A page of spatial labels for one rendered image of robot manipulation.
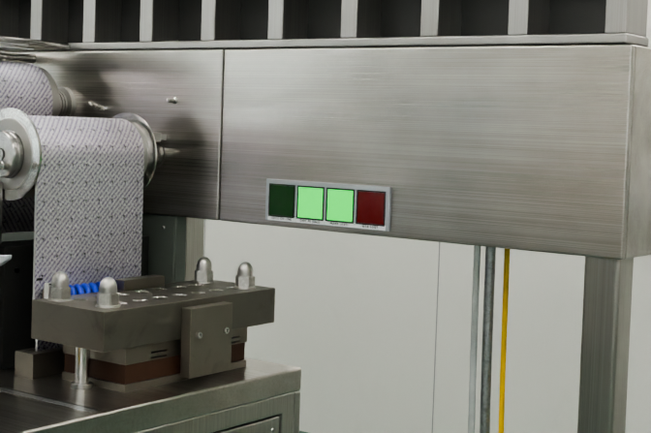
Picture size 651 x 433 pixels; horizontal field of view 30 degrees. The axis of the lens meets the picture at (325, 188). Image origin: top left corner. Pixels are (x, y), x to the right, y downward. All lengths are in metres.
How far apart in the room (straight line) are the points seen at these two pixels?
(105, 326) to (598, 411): 0.77
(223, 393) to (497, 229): 0.50
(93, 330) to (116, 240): 0.29
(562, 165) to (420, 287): 2.91
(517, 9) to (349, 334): 3.16
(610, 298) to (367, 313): 2.93
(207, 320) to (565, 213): 0.59
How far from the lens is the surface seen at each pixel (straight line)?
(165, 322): 1.91
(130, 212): 2.11
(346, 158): 1.96
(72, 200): 2.01
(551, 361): 4.42
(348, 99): 1.96
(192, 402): 1.89
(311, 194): 1.99
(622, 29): 1.75
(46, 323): 1.91
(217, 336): 1.97
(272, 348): 5.10
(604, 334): 1.94
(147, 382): 1.91
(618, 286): 1.92
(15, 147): 1.97
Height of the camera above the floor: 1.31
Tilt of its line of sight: 3 degrees down
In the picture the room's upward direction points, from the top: 2 degrees clockwise
